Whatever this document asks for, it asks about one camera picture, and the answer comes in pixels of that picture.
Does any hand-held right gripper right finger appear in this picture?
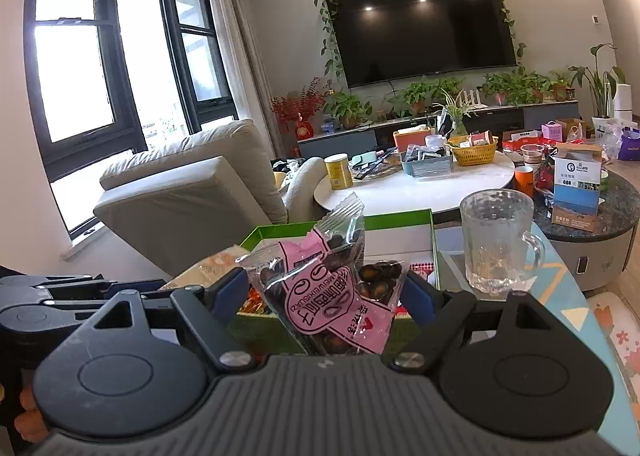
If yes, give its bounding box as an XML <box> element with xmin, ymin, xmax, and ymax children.
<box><xmin>384</xmin><ymin>270</ymin><xmax>547</xmax><ymax>373</ymax></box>

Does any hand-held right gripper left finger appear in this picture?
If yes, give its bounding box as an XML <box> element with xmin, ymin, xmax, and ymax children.
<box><xmin>94</xmin><ymin>267</ymin><xmax>254</xmax><ymax>373</ymax></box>

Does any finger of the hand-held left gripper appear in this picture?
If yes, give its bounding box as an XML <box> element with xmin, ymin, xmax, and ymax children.
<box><xmin>0</xmin><ymin>275</ymin><xmax>168</xmax><ymax>334</ymax></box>

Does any green cardboard box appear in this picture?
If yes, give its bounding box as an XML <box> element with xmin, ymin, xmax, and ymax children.
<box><xmin>230</xmin><ymin>209</ymin><xmax>441</xmax><ymax>357</ymax></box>

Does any pink seed snack packet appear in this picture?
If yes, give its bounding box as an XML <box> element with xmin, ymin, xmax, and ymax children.
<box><xmin>240</xmin><ymin>191</ymin><xmax>407</xmax><ymax>357</ymax></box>

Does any orange snack packet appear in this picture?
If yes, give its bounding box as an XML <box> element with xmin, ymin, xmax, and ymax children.
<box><xmin>239</xmin><ymin>286</ymin><xmax>267</xmax><ymax>318</ymax></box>

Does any beige snack packet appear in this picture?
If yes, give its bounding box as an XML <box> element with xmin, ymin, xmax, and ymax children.
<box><xmin>160</xmin><ymin>245</ymin><xmax>251</xmax><ymax>293</ymax></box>

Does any clear plastic measuring jug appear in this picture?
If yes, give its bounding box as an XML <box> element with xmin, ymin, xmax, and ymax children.
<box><xmin>459</xmin><ymin>189</ymin><xmax>547</xmax><ymax>295</ymax></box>

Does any round white coffee table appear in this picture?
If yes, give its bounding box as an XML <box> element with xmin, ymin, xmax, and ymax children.
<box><xmin>312</xmin><ymin>149</ymin><xmax>516</xmax><ymax>218</ymax></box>

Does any beige armchair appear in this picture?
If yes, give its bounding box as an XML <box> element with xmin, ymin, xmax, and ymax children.
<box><xmin>93</xmin><ymin>118</ymin><xmax>328</xmax><ymax>277</ymax></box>

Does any blue plastic basket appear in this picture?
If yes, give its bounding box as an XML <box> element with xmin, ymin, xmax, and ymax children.
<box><xmin>401</xmin><ymin>145</ymin><xmax>455</xmax><ymax>182</ymax></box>

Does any yellow tin can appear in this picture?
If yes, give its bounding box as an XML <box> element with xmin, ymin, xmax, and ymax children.
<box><xmin>325</xmin><ymin>153</ymin><xmax>355</xmax><ymax>191</ymax></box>

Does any teal patterned tablecloth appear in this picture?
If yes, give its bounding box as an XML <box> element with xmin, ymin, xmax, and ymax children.
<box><xmin>434</xmin><ymin>225</ymin><xmax>632</xmax><ymax>456</ymax></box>

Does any yellow woven basket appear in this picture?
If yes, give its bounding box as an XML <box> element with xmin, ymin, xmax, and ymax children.
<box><xmin>446</xmin><ymin>134</ymin><xmax>499</xmax><ymax>167</ymax></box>

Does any orange paper cup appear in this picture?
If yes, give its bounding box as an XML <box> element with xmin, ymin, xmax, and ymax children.
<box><xmin>515</xmin><ymin>166</ymin><xmax>536</xmax><ymax>198</ymax></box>

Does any orange tissue box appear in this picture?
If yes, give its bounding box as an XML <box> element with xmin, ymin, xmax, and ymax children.
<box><xmin>393</xmin><ymin>127</ymin><xmax>435</xmax><ymax>153</ymax></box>

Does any red snack bag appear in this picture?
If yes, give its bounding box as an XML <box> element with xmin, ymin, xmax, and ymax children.
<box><xmin>534</xmin><ymin>167</ymin><xmax>557</xmax><ymax>193</ymax></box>

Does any clear plastic cup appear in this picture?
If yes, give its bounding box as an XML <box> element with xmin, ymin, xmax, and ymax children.
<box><xmin>520</xmin><ymin>143</ymin><xmax>545</xmax><ymax>173</ymax></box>

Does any spider plant in vase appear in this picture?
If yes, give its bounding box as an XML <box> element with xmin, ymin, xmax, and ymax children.
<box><xmin>434</xmin><ymin>88</ymin><xmax>482</xmax><ymax>138</ymax></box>

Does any blue white carton box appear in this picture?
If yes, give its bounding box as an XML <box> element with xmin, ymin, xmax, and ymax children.
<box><xmin>551</xmin><ymin>142</ymin><xmax>604</xmax><ymax>233</ymax></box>

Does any red flower plant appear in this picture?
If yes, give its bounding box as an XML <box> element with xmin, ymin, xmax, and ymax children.
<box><xmin>270</xmin><ymin>77</ymin><xmax>332</xmax><ymax>138</ymax></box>

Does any leafy potted plant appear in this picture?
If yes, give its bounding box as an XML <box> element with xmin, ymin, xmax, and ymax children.
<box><xmin>324</xmin><ymin>90</ymin><xmax>374</xmax><ymax>130</ymax></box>
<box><xmin>481</xmin><ymin>70</ymin><xmax>532</xmax><ymax>107</ymax></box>
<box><xmin>547</xmin><ymin>68</ymin><xmax>575</xmax><ymax>102</ymax></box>
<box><xmin>387</xmin><ymin>78</ymin><xmax>437</xmax><ymax>117</ymax></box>

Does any floral floor mat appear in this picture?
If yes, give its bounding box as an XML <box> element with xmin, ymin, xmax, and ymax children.
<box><xmin>585</xmin><ymin>286</ymin><xmax>640</xmax><ymax>437</ymax></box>

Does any dark round side table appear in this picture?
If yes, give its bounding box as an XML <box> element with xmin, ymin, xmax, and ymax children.
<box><xmin>532</xmin><ymin>169</ymin><xmax>640</xmax><ymax>293</ymax></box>

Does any black framed window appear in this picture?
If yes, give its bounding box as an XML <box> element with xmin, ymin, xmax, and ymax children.
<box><xmin>24</xmin><ymin>0</ymin><xmax>240</xmax><ymax>243</ymax></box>

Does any brown cardboard box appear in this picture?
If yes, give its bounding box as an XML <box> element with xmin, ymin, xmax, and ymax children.
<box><xmin>555</xmin><ymin>117</ymin><xmax>587</xmax><ymax>142</ymax></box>

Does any white sheer curtain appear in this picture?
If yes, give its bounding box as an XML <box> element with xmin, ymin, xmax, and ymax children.
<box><xmin>204</xmin><ymin>0</ymin><xmax>282</xmax><ymax>159</ymax></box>

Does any purple gift bag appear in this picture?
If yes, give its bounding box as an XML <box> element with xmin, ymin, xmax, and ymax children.
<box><xmin>618</xmin><ymin>127</ymin><xmax>640</xmax><ymax>162</ymax></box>

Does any tall plant in white pot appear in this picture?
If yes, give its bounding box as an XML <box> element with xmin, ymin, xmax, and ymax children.
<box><xmin>569</xmin><ymin>43</ymin><xmax>627</xmax><ymax>133</ymax></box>

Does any white humidifier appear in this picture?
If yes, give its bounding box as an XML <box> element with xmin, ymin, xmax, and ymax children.
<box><xmin>615</xmin><ymin>83</ymin><xmax>640</xmax><ymax>128</ymax></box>

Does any green vine garland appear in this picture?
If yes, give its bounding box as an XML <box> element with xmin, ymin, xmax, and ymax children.
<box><xmin>314</xmin><ymin>0</ymin><xmax>528</xmax><ymax>83</ymax></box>

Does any black wall television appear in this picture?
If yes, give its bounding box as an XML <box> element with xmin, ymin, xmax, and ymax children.
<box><xmin>324</xmin><ymin>0</ymin><xmax>518</xmax><ymax>89</ymax></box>

